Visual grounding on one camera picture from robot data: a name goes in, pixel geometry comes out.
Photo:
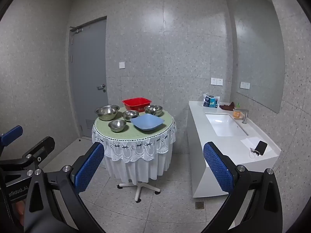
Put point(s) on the floor drain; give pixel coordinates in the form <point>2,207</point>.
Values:
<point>200,205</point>

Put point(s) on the white double wall socket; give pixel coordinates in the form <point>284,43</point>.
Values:
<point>216,81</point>

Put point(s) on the white sink counter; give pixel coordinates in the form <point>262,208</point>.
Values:
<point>199,116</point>

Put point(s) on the red plastic basin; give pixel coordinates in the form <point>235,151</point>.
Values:
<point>136,103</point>

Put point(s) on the white light switch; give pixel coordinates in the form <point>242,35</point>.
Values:
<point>122,65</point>

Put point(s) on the white sink basin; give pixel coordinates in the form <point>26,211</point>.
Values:
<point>224,125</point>

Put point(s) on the large steel bowl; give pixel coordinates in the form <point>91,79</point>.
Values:
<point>107,113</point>

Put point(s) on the wall mirror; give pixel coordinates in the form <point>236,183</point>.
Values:
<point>257,53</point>

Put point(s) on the white table base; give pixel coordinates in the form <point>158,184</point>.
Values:
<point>139,189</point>

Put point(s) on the metal faucet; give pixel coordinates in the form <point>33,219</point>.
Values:
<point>245,116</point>

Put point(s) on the white paper sheet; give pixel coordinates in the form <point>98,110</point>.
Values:
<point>247,141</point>

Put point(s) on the door vent grille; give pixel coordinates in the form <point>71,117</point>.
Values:
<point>89,125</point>

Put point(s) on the grey door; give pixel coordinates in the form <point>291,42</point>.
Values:
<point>87,63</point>

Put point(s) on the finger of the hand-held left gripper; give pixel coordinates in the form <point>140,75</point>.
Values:
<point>41,150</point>
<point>11,133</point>

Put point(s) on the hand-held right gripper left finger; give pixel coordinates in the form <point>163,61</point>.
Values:
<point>89,168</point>

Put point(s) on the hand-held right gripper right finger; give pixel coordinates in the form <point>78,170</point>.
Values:
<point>217,167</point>

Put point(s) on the green checkered table mat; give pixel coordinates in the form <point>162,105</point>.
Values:
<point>145,136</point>

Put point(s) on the round table with tablecloth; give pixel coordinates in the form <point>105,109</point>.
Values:
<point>136,160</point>

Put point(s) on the small steel bowl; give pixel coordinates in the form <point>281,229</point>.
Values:
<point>130,115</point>

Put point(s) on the blue white tissue packet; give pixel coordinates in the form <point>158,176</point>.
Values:
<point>211,101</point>

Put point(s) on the black smartphone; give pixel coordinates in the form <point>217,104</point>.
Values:
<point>261,148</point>

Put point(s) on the person's left hand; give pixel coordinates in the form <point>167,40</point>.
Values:
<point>20,210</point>

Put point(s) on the metal door closer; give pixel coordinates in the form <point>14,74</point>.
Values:
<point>75,29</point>

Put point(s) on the orange soap bottle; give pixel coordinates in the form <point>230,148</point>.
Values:
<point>236,113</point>

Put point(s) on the brown cloth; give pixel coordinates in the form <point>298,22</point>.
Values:
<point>227,106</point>

